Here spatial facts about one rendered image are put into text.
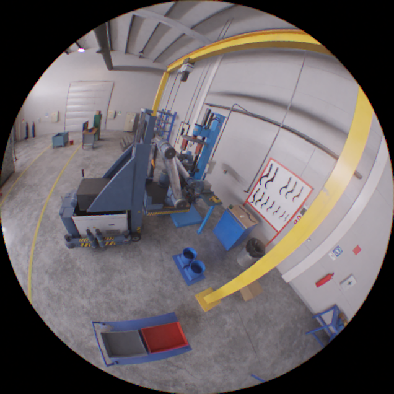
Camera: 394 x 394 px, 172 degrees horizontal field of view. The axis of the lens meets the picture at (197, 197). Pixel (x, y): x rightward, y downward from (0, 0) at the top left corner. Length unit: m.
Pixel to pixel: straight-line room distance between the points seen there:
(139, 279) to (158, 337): 1.34
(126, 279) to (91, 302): 0.84
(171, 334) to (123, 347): 0.57
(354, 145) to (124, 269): 3.41
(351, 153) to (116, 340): 2.59
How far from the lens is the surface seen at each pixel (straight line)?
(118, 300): 2.62
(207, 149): 3.17
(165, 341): 1.73
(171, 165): 1.62
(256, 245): 3.44
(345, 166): 1.16
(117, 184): 2.08
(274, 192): 3.80
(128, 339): 1.73
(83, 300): 2.80
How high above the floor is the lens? 2.55
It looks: 32 degrees down
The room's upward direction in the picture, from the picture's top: 22 degrees clockwise
